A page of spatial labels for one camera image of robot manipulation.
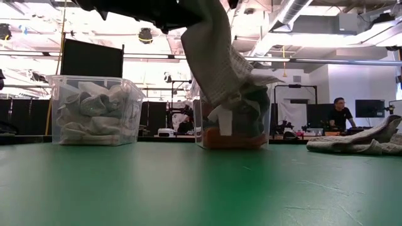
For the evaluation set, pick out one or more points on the white waffle towel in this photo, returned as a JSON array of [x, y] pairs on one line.
[[207, 56]]

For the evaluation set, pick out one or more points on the dark grey waffle towel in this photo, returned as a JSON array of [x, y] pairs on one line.
[[260, 106]]

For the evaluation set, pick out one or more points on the light grey knit towel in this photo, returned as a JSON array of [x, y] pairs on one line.
[[94, 106]]

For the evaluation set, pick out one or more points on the orange towel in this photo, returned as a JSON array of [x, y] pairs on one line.
[[238, 141]]

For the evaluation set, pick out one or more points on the white red-checked towel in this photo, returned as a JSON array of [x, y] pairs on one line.
[[94, 135]]

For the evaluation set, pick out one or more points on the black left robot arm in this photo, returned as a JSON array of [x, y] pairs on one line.
[[119, 6]]

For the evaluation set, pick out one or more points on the black ceiling spotlight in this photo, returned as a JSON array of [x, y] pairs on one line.
[[145, 36], [4, 31]]

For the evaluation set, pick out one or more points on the black standing panel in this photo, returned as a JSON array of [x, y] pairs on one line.
[[91, 59]]

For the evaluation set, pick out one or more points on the black room partition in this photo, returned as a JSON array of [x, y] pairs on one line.
[[155, 114], [25, 116]]

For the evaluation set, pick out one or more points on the grey ceiling air unit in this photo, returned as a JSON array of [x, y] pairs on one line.
[[345, 22]]

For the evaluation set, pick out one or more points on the clear plastic bin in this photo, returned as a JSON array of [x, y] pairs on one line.
[[53, 94], [198, 132]]

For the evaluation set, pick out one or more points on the white hanging sheet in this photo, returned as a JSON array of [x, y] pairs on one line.
[[290, 114]]

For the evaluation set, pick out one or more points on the grey ceiling pipe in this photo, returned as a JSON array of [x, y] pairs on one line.
[[345, 61]]

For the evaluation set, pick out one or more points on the black desk monitor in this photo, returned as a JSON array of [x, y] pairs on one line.
[[317, 114]]

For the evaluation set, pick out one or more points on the person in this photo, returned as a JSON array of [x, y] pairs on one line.
[[340, 117]]

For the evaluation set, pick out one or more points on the green table mat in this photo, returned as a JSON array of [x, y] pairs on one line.
[[188, 188]]

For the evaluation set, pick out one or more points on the pale grey towel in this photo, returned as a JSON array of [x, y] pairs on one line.
[[351, 142]]

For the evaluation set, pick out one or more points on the silver ceiling air duct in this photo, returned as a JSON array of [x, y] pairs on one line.
[[295, 9]]

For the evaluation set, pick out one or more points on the black metal frame stand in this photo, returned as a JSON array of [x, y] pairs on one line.
[[295, 85]]

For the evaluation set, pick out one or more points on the black wall screen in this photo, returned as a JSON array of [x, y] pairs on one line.
[[370, 108]]

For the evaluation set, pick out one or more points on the black table frame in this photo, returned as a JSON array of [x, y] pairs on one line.
[[25, 139]]

